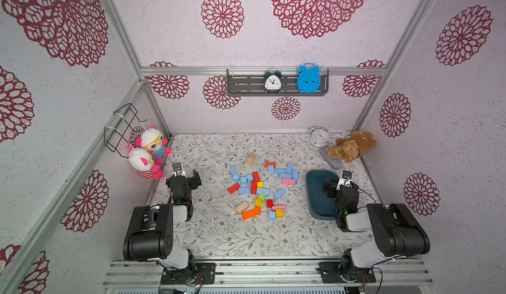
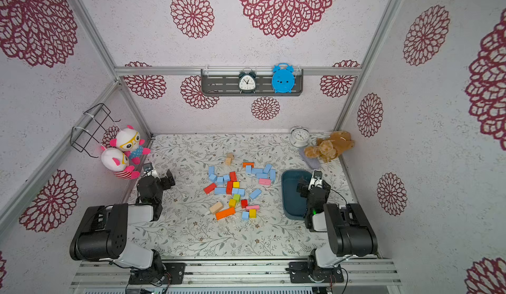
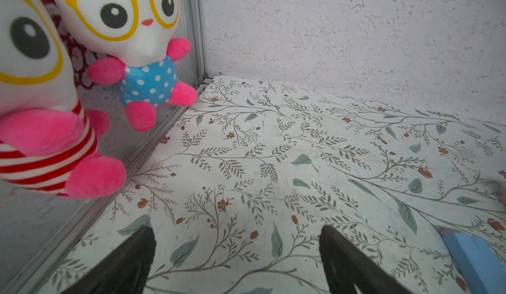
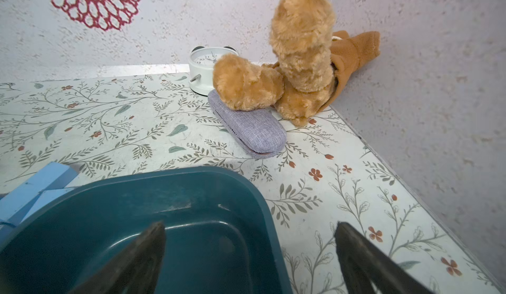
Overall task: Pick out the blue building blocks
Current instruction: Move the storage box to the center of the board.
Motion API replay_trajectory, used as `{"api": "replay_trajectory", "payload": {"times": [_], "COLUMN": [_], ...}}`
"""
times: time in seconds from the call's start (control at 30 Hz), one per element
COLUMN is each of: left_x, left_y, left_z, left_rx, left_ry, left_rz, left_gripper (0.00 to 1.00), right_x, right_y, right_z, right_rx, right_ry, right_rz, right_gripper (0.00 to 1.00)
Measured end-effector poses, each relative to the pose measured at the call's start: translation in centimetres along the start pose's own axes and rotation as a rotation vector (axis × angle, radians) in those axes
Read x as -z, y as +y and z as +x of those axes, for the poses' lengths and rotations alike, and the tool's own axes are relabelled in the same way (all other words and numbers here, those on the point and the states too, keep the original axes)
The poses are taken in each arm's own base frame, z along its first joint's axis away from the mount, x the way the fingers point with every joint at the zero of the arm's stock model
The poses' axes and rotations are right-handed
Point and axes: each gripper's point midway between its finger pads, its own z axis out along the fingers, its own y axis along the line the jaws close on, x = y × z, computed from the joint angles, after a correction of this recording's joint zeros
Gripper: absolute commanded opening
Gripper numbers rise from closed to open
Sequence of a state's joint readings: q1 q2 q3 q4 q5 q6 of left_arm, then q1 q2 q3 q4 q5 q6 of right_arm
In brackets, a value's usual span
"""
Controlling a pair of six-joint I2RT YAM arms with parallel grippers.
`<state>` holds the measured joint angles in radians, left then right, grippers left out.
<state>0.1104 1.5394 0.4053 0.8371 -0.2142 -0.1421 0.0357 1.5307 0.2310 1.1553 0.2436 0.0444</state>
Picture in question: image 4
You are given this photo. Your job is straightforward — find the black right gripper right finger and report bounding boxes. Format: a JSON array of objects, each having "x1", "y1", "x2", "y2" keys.
[{"x1": 334, "y1": 221, "x2": 431, "y2": 294}]

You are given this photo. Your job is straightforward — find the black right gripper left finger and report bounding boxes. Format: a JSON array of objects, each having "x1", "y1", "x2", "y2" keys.
[{"x1": 70, "y1": 221, "x2": 166, "y2": 293}]

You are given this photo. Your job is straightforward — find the long light blue block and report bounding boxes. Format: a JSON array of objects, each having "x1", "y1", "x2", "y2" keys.
[{"x1": 1, "y1": 162, "x2": 79, "y2": 241}]

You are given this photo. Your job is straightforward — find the dark teal plastic tray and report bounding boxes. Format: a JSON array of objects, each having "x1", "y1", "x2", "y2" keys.
[{"x1": 1, "y1": 167, "x2": 291, "y2": 293}]

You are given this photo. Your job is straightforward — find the grey fabric glasses case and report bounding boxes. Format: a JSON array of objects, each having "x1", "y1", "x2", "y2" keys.
[{"x1": 208, "y1": 90, "x2": 287, "y2": 159}]

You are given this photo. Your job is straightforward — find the brown teddy bear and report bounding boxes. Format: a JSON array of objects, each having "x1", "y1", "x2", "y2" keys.
[{"x1": 213, "y1": 0, "x2": 380, "y2": 127}]

